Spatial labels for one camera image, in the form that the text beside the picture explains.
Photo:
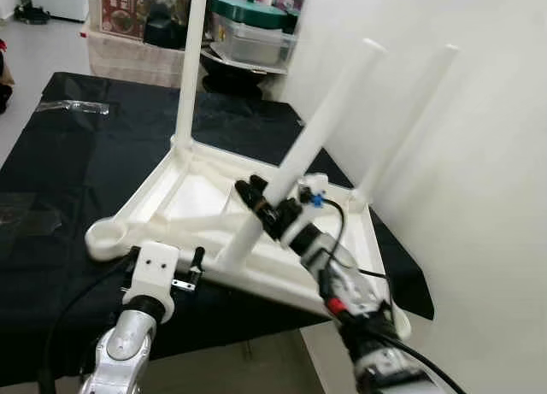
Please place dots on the white plastic table top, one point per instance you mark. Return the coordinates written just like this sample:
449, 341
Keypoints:
184, 202

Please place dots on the black wok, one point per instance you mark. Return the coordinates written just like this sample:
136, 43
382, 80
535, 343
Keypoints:
239, 78

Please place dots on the clear plastic storage box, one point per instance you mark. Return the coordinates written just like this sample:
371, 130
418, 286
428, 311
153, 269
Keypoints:
256, 44

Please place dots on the black tablecloth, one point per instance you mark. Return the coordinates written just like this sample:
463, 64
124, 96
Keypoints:
85, 155

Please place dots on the clear tape patch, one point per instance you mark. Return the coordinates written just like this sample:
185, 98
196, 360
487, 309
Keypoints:
26, 219
77, 108

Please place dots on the green pot with lid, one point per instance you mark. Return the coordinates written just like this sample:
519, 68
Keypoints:
248, 9

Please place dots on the beige cloth covered bench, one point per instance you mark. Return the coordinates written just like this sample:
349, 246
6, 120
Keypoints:
128, 61

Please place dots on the black bag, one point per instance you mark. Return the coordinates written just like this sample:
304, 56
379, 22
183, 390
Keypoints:
162, 22

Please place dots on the red printed carton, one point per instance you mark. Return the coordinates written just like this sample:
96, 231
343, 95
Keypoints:
124, 9

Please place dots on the black folding chair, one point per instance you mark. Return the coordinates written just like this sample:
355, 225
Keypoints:
4, 91

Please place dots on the dark green slippers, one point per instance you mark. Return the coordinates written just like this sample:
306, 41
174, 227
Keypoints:
32, 16

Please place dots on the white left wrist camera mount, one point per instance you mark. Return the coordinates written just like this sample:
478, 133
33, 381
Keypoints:
158, 270

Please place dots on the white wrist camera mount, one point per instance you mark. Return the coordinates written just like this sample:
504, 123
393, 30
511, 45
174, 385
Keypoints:
310, 187
158, 270

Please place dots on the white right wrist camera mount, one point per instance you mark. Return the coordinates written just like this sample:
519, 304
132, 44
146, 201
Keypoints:
310, 187

